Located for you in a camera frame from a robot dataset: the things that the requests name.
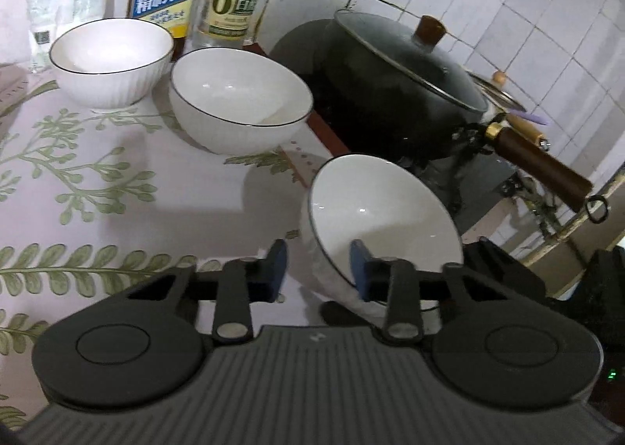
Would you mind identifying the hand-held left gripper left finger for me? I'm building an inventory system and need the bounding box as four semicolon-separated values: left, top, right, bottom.
117;239;290;344

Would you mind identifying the white seasoning packet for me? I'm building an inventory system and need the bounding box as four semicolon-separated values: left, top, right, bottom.
22;0;63;75

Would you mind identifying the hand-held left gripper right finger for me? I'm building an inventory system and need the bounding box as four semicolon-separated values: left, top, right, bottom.
349;239;500;347

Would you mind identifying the floral tablecloth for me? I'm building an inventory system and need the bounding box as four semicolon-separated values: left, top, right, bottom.
0;61;353;429

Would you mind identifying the black pot with wooden handle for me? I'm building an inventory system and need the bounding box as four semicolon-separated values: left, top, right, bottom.
312;9;609;224

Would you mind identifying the white ribbed bowl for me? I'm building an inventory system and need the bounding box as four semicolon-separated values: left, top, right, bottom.
299;154;464;313
169;48;314;155
50;18;175;109

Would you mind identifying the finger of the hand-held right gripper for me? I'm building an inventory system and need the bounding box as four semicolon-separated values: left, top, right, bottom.
461;238;548;300

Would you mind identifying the small cream enamel pot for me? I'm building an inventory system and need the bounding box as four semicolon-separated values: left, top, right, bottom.
466;70;552;153

